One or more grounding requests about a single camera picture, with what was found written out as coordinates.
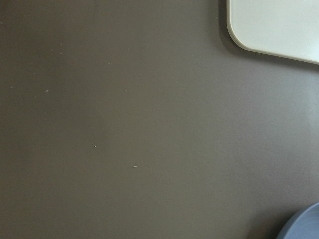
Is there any cream rabbit tray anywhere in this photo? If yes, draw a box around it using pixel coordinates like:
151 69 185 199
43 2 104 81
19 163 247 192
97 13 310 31
226 0 319 64

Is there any blue round plate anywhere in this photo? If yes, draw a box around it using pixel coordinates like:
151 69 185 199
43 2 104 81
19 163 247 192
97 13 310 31
277 202 319 239

